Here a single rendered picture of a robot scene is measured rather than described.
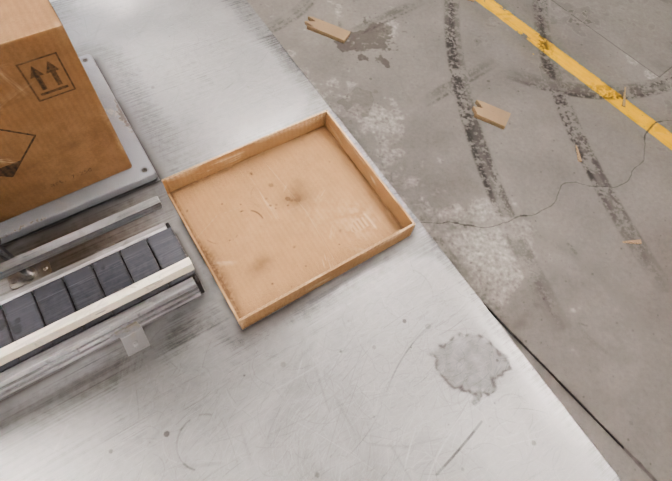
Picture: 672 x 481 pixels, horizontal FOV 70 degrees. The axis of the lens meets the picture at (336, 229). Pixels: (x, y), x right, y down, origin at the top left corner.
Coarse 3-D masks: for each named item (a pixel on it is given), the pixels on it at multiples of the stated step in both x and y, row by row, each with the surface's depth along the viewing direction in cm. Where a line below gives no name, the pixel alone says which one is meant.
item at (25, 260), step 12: (144, 204) 60; (156, 204) 61; (120, 216) 59; (132, 216) 60; (84, 228) 58; (96, 228) 58; (108, 228) 59; (60, 240) 57; (72, 240) 57; (84, 240) 58; (36, 252) 56; (48, 252) 56; (60, 252) 58; (0, 264) 55; (12, 264) 55; (24, 264) 56; (0, 276) 55
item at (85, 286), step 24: (144, 240) 67; (168, 240) 67; (96, 264) 65; (120, 264) 65; (144, 264) 65; (168, 264) 66; (48, 288) 62; (72, 288) 63; (96, 288) 63; (120, 288) 63; (168, 288) 66; (0, 312) 60; (24, 312) 61; (48, 312) 61; (72, 312) 61; (120, 312) 63; (0, 336) 59; (24, 336) 59; (72, 336) 61; (24, 360) 60
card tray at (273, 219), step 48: (288, 144) 83; (336, 144) 84; (192, 192) 76; (240, 192) 77; (288, 192) 78; (336, 192) 79; (384, 192) 77; (240, 240) 73; (288, 240) 74; (336, 240) 75; (384, 240) 71; (240, 288) 70; (288, 288) 70
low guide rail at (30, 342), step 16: (160, 272) 61; (176, 272) 62; (128, 288) 60; (144, 288) 60; (96, 304) 59; (112, 304) 59; (64, 320) 57; (80, 320) 58; (32, 336) 56; (48, 336) 57; (0, 352) 55; (16, 352) 56
